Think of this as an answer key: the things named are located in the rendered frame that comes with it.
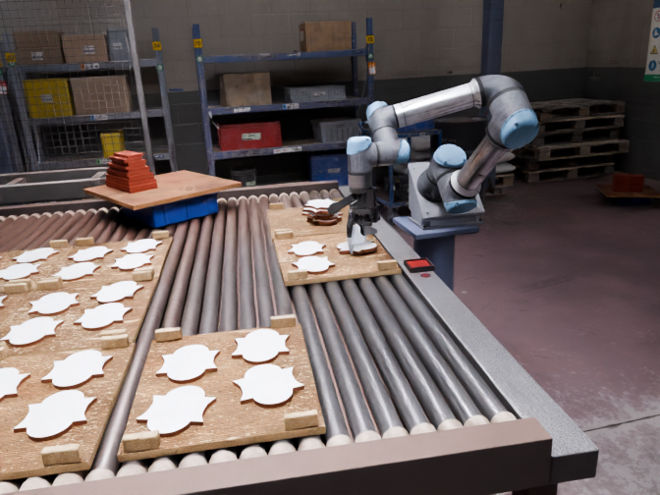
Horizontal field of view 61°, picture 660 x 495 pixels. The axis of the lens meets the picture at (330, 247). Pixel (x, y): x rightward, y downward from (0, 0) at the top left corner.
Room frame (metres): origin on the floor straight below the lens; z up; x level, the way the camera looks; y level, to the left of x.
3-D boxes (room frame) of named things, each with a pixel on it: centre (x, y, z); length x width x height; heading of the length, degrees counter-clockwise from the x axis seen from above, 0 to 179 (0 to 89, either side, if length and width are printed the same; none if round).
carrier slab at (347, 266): (1.72, 0.00, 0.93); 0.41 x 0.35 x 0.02; 9
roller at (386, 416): (1.74, 0.03, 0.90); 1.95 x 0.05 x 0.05; 8
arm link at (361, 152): (1.72, -0.11, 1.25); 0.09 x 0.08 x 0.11; 103
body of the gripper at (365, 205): (1.72, -0.11, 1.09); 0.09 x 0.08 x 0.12; 62
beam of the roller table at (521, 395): (1.77, -0.24, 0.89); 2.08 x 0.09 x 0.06; 8
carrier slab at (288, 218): (2.14, 0.06, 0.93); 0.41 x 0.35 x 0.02; 7
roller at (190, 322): (1.68, 0.43, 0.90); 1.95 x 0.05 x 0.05; 8
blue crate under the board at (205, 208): (2.38, 0.69, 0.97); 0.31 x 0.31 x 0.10; 43
